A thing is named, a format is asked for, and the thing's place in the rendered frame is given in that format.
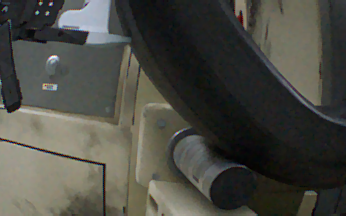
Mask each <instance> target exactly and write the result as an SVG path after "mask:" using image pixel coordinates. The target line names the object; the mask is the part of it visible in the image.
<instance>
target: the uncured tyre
mask: <svg viewBox="0 0 346 216"><path fill-rule="evenodd" d="M114 1H115V5H116V7H115V8H116V10H117V15H118V18H119V20H120V21H119V23H120V24H121V28H122V30H123V34H124V35H125V36H126V37H132V41H131V43H130V44H129V47H130V48H131V50H132V53H133V55H134V56H135V58H136V59H137V60H138V64H139V65H140V66H141V68H142V69H143V71H144V72H145V74H146V75H147V78H148V79H149V80H150V81H151V82H152V84H153V85H154V86H155V88H156V89H157V90H158V92H159V93H160V94H161V95H162V96H163V98H164V99H165V100H166V101H167V102H168V103H169V104H170V106H171V107H172V108H173V109H174V110H175V111H176V112H177V113H178V114H179V115H180V116H181V117H182V118H183V119H184V120H185V121H186V122H187V123H188V124H189V125H191V126H192V127H193V128H194V129H195V130H196V131H197V132H199V133H200V134H201V135H202V136H204V137H205V138H206V139H208V140H209V141H210V142H212V143H213V144H214V145H216V146H217V147H219V148H220V149H221V150H222V151H223V152H226V153H227V155H229V156H231V157H232V158H233V159H235V160H236V161H238V162H239V163H241V164H243V166H246V167H247V168H249V169H251V170H253V171H254V172H257V173H258V174H261V175H263V176H265V177H267V178H270V179H271V180H272V179H273V180H274V181H275V180H276V181H277V182H280V183H283V184H288V185H291V186H292V185H293V186H297V187H302V188H311V189H312V188H314V189H315V188H317V189H318V188H320V189H321V188H323V189H324V188H335V187H339V186H344V185H346V100H345V101H344V102H340V103H338V104H332V105H326V106H315V105H314V104H313V103H312V102H310V101H309V100H308V99H306V98H305V97H303V95H302V94H300V92H298V91H297V90H296V89H295V88H294V87H293V86H292V85H291V84H290V83H289V82H288V81H287V80H286V79H285V78H284V77H283V75H281V74H280V72H279V71H278V70H277V69H276V68H275V67H274V65H273V64H272V63H271V61H270V60H268V59H267V57H266V56H265V54H264V53H263V52H262V51H261V50H260V48H259V47H258V46H257V44H256V43H255V42H254V40H253V39H252V38H251V37H250V35H249V33H248V32H247V31H246V29H245V28H244V27H243V26H242V24H241V23H240V22H239V20H238V19H237V17H236V16H235V14H234V12H233V11H232V9H231V7H230V6H229V4H228V2H227V1H226V0H114ZM119 7H121V9H122V10H121V11H120V9H119ZM120 12H122V14H123V17H124V19H125V23H126V25H124V23H123V22H124V21H123V19H122V15H121V13H120Z"/></svg>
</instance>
